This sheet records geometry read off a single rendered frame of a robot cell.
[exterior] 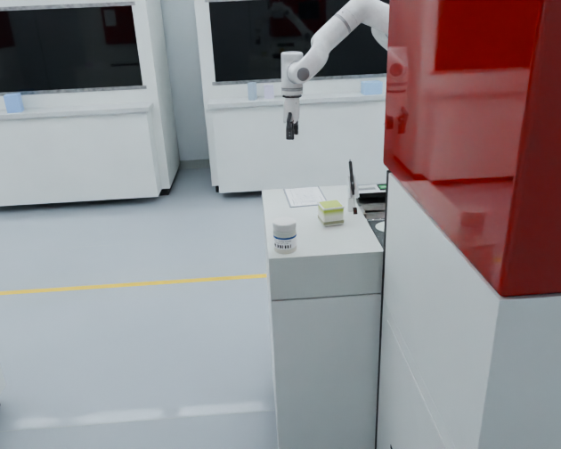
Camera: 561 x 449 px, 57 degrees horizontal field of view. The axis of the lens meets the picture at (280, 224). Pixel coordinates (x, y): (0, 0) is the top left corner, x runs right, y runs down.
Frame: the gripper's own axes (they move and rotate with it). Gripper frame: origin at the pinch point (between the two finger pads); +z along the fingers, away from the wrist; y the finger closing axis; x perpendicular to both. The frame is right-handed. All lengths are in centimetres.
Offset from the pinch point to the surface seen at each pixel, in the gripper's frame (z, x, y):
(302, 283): 31, 15, 64
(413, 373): 39, 48, 91
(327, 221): 19, 20, 42
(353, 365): 63, 31, 60
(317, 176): 96, -24, -252
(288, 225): 13, 11, 63
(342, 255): 22, 27, 61
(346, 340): 53, 29, 60
